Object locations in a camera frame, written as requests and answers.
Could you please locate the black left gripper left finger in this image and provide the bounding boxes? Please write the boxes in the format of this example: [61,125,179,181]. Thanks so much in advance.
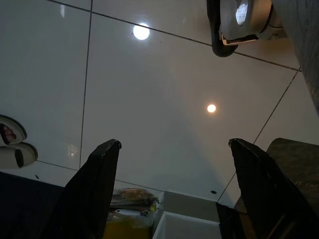
[43,138,122,239]

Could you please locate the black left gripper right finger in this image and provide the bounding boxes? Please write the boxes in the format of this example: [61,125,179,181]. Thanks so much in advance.
[228,138,319,239]

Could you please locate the clear plastic bag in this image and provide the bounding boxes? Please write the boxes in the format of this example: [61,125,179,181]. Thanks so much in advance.
[109,188,160,216]

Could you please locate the yellow package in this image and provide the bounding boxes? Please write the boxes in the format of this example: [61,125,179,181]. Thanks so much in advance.
[103,211,154,239]

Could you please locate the dark blue furniture panel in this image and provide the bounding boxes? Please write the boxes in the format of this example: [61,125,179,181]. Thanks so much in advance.
[0,171,68,239]

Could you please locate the grey box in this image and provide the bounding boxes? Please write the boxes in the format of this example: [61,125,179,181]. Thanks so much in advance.
[159,191,220,224]

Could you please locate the white slipper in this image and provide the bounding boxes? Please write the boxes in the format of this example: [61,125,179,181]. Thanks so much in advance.
[0,114,27,147]
[0,142,38,169]

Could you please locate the white box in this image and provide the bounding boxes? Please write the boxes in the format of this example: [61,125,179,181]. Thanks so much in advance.
[152,211,222,239]

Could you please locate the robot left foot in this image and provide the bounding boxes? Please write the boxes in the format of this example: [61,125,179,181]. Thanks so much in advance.
[206,0,286,58]

